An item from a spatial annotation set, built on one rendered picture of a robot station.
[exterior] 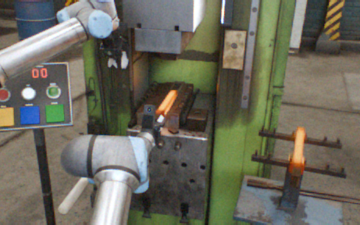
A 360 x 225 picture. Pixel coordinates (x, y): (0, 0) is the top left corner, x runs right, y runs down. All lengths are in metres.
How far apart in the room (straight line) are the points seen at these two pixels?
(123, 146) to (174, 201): 0.92
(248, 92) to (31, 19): 4.80
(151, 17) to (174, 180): 0.75
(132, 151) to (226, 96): 0.89
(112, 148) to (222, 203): 1.18
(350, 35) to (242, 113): 5.87
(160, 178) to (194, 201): 0.20
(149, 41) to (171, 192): 0.72
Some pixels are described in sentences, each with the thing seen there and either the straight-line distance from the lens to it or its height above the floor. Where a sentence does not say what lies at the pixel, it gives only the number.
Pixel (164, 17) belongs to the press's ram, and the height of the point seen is 1.42.
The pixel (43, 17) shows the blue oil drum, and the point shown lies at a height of 0.63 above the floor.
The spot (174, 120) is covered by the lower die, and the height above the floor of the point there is 0.96.
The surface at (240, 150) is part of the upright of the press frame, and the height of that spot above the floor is 0.77.
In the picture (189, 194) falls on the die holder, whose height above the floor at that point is 0.61.
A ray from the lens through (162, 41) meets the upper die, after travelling 1.59.
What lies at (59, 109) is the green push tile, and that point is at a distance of 1.69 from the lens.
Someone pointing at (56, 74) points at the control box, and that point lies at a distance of 1.73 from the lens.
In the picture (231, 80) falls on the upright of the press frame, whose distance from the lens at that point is 1.74.
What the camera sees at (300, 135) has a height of 1.02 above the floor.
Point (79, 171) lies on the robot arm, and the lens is 1.01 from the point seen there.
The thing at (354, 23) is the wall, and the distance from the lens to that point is 7.51.
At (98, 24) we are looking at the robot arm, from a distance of 1.12.
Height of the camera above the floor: 1.68
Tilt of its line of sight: 24 degrees down
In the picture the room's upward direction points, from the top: 2 degrees clockwise
